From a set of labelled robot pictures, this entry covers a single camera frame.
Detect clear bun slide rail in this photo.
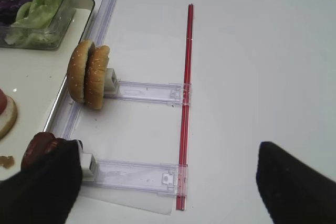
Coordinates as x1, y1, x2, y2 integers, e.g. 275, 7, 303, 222
104, 81, 184, 106

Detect sesame bun top rear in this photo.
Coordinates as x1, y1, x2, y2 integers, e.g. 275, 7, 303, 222
84, 46, 110, 110

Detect purple cabbage leaves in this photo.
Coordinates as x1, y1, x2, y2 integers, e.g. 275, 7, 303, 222
1, 0, 32, 26

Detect right clear long rail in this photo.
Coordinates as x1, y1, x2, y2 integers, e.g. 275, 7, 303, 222
44, 0, 119, 139

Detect right red strip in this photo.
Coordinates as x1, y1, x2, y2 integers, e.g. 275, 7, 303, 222
175, 3, 195, 211

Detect brown sauce smear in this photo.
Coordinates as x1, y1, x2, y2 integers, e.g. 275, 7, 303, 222
0, 156, 15, 169

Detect green lettuce leaves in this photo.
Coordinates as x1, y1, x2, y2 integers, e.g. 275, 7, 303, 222
4, 0, 72, 46

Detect white patty pusher block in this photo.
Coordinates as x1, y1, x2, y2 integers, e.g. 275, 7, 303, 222
80, 153, 99, 182

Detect bottom bun on tray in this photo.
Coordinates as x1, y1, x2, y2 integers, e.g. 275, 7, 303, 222
1, 95, 18, 138

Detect meat patty slice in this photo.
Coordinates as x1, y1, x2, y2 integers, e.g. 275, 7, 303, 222
20, 132, 66, 169

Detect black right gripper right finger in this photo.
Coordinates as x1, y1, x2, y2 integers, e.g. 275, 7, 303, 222
256, 142, 335, 223

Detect clear plastic salad box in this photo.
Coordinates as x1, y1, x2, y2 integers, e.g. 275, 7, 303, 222
0, 0, 80, 50

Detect sesame bun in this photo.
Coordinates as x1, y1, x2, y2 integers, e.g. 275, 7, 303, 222
84, 46, 110, 110
67, 39, 96, 103

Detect white metal tray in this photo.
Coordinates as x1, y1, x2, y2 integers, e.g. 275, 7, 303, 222
0, 0, 96, 141

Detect sesame bun top front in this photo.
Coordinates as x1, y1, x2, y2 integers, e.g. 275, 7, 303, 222
67, 39, 96, 103

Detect white bun pusher block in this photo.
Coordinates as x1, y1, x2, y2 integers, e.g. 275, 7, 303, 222
104, 68, 119, 95

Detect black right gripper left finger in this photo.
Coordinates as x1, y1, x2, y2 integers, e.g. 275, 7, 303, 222
1, 141, 82, 223

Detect clear patty slide rail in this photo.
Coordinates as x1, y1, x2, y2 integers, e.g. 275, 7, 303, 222
83, 159, 188, 197

